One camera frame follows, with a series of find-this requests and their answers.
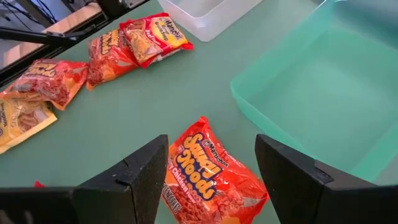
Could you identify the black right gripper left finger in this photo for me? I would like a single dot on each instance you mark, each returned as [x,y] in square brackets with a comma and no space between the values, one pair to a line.
[133,193]

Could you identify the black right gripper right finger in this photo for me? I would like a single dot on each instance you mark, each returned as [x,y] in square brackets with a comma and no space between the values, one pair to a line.
[295,193]

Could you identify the orange Saucy Noods packet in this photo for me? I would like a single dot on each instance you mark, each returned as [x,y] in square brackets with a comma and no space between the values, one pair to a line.
[107,59]
[49,81]
[205,180]

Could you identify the yellow chicken ramen packet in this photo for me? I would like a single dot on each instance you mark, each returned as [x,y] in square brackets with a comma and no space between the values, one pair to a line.
[21,121]

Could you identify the red beef ramen packet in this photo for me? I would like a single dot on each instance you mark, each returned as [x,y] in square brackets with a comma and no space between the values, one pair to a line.
[155,37]

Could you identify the green table mat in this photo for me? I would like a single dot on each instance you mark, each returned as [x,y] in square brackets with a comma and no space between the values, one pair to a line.
[140,102]

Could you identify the teal plastic bin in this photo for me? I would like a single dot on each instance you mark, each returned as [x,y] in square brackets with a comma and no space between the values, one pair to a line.
[326,93]

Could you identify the light wooden table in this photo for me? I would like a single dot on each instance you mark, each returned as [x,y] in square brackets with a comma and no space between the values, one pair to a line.
[74,17]

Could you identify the clear plastic bin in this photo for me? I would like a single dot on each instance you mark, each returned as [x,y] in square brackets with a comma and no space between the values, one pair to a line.
[205,15]

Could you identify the black aluminium rig frame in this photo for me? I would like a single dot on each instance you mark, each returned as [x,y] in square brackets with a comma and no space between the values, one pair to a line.
[93,28]

